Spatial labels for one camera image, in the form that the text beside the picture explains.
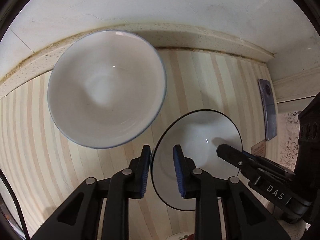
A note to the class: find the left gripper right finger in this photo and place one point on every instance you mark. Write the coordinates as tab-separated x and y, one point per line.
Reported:
225	209

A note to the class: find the white bowl blue rim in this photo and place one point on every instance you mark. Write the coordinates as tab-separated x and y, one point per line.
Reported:
106	89

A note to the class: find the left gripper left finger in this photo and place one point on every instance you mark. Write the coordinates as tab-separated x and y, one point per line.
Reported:
94	200

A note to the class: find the blue smartphone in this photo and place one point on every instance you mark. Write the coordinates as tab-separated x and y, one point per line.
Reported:
269	109

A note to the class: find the striped cat table mat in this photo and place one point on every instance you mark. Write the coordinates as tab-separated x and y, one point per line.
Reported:
44	167

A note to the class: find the small brown card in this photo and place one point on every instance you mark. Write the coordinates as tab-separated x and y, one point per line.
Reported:
259	149

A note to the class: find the white bowl dark rim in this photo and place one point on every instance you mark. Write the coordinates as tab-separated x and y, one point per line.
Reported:
199	133

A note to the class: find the white plate pink flowers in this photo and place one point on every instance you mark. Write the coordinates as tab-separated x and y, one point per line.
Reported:
181	236

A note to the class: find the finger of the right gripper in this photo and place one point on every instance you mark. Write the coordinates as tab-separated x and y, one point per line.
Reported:
247	162

